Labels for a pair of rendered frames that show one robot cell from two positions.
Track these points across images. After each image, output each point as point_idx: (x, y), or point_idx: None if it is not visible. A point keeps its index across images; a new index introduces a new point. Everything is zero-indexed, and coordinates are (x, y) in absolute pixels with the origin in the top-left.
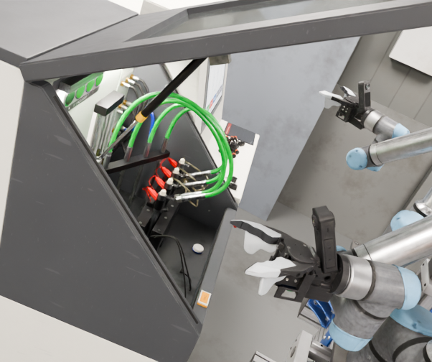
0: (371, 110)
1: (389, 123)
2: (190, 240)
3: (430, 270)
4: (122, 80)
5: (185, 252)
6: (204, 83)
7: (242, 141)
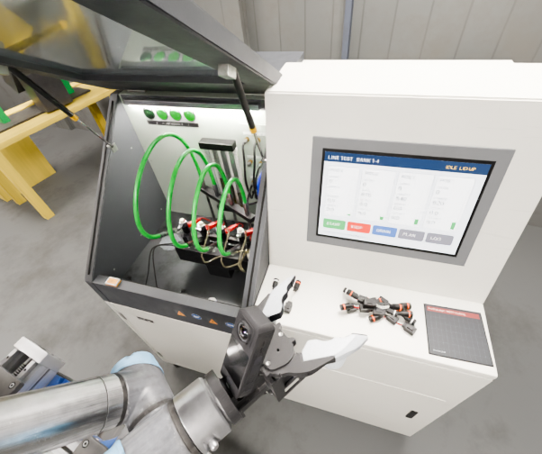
0: (208, 380)
1: (142, 426)
2: (224, 297)
3: None
4: (247, 136)
5: (207, 293)
6: (301, 178)
7: (411, 328)
